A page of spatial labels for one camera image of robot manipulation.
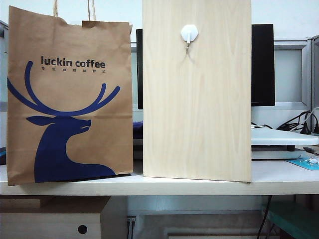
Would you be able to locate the green plastic bin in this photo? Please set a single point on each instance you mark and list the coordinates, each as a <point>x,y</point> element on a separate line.
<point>296,221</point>

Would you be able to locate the black computer monitor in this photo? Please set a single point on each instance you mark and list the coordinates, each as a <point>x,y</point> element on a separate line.
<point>263,64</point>

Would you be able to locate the purple cloth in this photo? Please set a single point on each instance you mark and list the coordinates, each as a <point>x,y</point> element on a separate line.
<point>137,129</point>

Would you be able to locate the wall power socket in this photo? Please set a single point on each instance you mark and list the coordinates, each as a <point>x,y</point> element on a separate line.
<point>131,225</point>

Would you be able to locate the light wooden board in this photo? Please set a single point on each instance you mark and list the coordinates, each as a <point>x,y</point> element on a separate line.
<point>199,112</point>

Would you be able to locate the white adhesive wall hook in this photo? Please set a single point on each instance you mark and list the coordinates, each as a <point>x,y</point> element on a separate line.
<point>189,33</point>

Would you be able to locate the wooden cabinet with round hole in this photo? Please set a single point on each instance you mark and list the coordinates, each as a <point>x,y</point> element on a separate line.
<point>49,224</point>

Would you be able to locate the teal cutting mat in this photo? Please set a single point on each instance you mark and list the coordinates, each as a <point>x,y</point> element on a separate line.
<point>299,166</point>

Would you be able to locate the brown luckin coffee paper bag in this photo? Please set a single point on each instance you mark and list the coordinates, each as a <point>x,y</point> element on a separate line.
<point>74,99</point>

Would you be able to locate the clear plastic hook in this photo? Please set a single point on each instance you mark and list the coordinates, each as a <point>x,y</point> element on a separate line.
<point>311,161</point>

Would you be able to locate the small blue object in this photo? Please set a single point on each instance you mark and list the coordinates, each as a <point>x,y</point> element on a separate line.
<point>2,155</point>

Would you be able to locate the black pen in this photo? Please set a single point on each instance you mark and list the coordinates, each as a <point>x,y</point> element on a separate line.
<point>311,150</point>

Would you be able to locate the white laptop riser stand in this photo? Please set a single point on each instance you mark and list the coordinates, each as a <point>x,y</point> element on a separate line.
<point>279,137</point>

